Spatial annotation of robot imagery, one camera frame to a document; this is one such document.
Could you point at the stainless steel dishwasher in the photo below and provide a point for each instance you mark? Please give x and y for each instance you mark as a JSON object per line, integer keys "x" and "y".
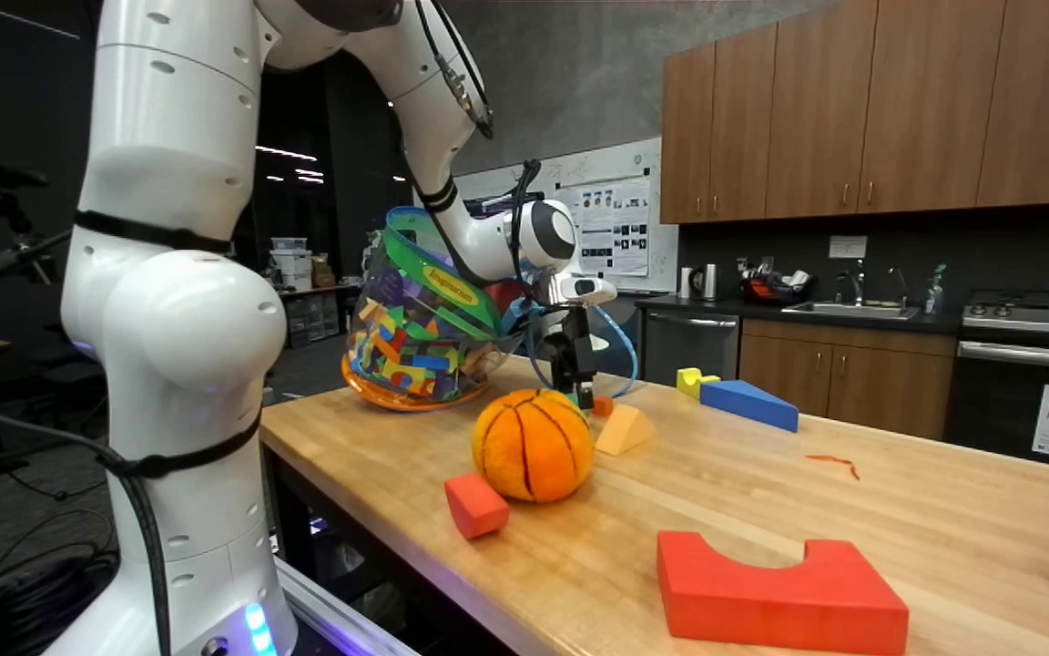
{"x": 691, "y": 344}

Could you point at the small orange foam block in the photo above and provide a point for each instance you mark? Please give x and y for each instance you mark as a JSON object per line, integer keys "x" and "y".
{"x": 602, "y": 405}

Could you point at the red rubber band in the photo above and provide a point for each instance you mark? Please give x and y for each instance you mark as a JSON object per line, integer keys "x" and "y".
{"x": 836, "y": 463}

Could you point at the dish rack with dishes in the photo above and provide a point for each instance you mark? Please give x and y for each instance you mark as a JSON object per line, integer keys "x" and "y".
{"x": 773, "y": 282}

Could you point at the orange plush basketball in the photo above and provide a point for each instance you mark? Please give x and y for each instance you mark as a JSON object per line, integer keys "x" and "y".
{"x": 534, "y": 446}

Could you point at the yellow foam block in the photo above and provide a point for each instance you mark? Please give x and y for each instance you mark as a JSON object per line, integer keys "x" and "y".
{"x": 691, "y": 385}

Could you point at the whiteboard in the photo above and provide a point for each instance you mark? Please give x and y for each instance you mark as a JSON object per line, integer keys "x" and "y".
{"x": 622, "y": 220}

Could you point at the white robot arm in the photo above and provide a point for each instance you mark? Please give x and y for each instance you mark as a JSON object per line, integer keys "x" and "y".
{"x": 174, "y": 339}

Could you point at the blue foam block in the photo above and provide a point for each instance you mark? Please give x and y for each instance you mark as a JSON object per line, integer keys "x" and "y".
{"x": 748, "y": 405}

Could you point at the printed paper poster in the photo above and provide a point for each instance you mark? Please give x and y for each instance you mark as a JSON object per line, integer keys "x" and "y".
{"x": 616, "y": 226}

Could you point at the stainless steel oven range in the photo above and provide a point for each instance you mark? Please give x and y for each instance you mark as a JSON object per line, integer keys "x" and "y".
{"x": 998, "y": 366}

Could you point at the red arch foam block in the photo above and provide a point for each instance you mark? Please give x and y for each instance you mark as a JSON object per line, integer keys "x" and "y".
{"x": 781, "y": 602}

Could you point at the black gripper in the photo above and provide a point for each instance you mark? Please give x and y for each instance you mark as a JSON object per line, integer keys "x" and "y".
{"x": 569, "y": 329}

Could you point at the clear bag of foam blocks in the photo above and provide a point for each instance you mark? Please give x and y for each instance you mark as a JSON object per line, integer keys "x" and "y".
{"x": 415, "y": 339}

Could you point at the kitchen sink with faucet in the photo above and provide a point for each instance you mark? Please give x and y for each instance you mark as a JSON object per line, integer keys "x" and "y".
{"x": 863, "y": 308}

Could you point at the white wall outlet plate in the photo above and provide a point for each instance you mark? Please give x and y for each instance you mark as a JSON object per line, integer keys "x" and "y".
{"x": 847, "y": 250}

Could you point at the wooden wall cabinets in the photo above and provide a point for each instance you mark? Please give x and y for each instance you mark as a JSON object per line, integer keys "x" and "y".
{"x": 890, "y": 105}

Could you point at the small red foam block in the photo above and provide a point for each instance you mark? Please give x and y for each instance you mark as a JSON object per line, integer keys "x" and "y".
{"x": 476, "y": 504}

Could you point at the tan wooden wedge block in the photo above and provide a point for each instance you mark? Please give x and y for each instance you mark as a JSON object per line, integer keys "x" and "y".
{"x": 625, "y": 433}

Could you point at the soap bottle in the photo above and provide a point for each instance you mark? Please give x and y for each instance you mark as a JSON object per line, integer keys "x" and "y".
{"x": 938, "y": 293}

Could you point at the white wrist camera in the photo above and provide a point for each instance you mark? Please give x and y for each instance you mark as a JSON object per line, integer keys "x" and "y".
{"x": 584, "y": 291}

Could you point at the wooden base cabinets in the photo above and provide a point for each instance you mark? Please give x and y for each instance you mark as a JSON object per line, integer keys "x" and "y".
{"x": 847, "y": 378}

